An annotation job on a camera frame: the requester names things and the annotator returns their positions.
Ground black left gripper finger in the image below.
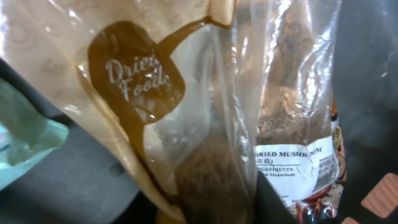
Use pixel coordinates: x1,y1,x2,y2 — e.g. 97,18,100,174
253,171,298,224

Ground brown white snack bag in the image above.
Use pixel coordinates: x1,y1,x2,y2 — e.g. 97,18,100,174
1,0,345,223

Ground mint green wipes packet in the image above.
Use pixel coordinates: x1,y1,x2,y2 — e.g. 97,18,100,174
1,79,69,189

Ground grey plastic mesh basket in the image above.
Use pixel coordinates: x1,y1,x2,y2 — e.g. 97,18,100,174
1,1,397,223

